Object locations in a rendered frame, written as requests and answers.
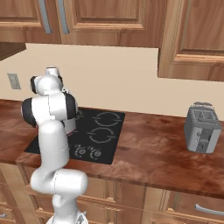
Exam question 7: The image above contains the round hob knob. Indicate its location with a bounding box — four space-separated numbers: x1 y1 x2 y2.
74 144 87 158
88 146 102 160

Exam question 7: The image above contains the black hob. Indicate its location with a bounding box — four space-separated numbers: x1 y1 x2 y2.
24 107 126 165

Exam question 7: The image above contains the grey cupboard door handle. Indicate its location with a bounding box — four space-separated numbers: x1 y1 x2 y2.
56 0 71 35
37 0 53 35

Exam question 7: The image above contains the grey toaster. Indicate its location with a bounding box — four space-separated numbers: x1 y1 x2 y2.
183 101 223 155

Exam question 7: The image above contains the wooden base cupboard run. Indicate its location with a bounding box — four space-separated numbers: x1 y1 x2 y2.
0 161 176 224

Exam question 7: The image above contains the tall wooden cupboard door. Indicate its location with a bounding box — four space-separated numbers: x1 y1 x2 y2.
157 0 224 83

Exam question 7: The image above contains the dark wooden extractor hood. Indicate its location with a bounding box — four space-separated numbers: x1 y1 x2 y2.
0 42 27 62

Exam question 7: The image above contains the grey wall socket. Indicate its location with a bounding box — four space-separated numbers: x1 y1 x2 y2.
7 73 22 91

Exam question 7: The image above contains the wooden drawer front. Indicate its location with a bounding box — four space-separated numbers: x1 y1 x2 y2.
166 191 224 224

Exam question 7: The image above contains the wooden wall cupboard door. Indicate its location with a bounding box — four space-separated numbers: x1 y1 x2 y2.
0 0 62 45
54 0 168 49

